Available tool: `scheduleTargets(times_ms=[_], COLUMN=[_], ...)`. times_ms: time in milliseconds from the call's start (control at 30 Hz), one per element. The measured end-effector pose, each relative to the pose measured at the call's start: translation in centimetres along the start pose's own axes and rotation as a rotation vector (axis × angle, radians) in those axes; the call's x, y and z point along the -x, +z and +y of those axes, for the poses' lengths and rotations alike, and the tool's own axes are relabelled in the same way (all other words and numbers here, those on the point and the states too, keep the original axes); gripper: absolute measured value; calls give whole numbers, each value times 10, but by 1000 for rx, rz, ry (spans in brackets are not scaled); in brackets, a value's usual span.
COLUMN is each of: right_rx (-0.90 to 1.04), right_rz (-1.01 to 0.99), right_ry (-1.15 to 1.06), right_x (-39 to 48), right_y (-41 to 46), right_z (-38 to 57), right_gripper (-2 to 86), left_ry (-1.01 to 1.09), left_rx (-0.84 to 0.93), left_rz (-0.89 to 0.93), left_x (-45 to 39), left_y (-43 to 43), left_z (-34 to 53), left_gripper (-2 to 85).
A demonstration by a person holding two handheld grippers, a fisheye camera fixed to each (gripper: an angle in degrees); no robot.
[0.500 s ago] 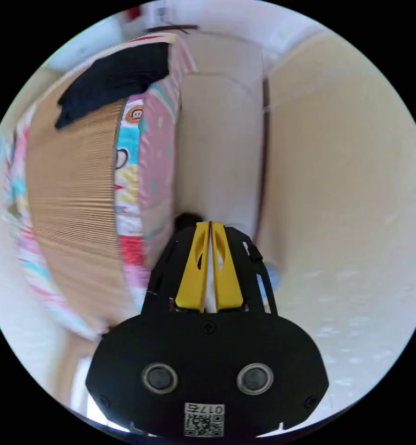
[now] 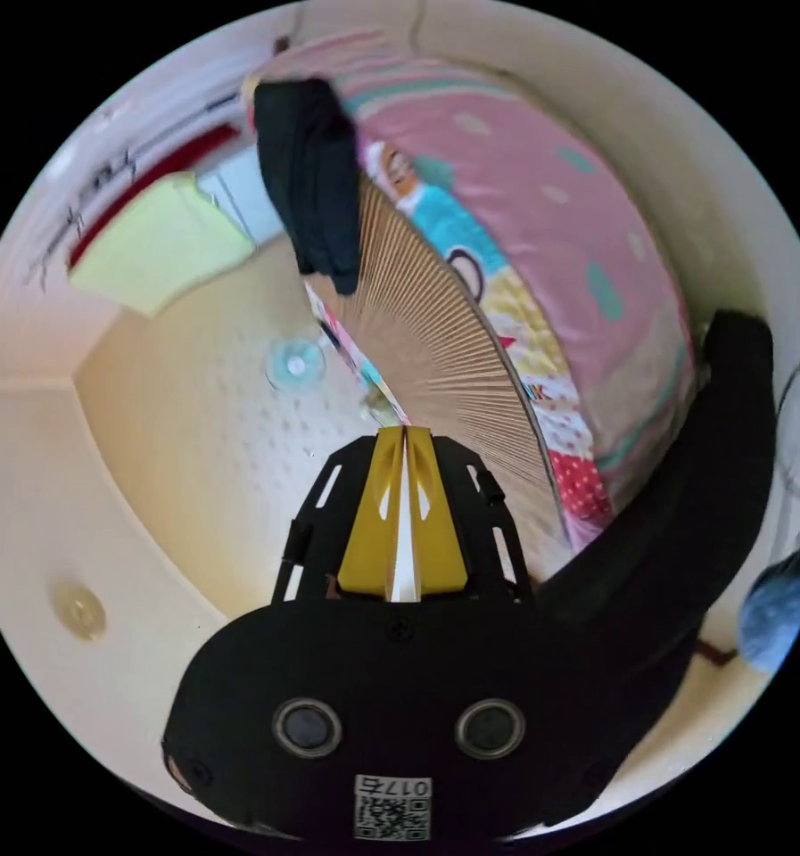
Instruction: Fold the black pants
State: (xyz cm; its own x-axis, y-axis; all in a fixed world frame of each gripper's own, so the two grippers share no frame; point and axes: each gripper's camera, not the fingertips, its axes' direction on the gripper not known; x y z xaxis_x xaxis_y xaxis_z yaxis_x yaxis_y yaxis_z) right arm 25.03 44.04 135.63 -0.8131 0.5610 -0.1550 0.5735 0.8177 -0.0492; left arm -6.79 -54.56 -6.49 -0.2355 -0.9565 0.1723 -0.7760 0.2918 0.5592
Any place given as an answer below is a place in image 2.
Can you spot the black pants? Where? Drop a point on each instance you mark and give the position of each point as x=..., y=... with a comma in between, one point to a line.
x=312, y=180

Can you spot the bed with mat and printed sheet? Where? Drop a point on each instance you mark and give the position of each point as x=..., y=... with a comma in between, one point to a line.
x=540, y=200

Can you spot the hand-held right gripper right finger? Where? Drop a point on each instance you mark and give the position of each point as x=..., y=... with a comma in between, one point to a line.
x=440, y=535

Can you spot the flat round ceiling lamp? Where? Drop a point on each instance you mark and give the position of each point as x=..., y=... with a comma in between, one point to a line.
x=78, y=609

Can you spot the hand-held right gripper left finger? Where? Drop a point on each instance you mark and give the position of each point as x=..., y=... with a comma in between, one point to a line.
x=366, y=535

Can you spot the person's body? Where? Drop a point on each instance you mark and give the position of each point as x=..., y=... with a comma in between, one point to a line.
x=777, y=605

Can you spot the yellow-green curtain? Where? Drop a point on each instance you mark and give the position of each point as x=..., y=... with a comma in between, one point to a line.
x=165, y=241

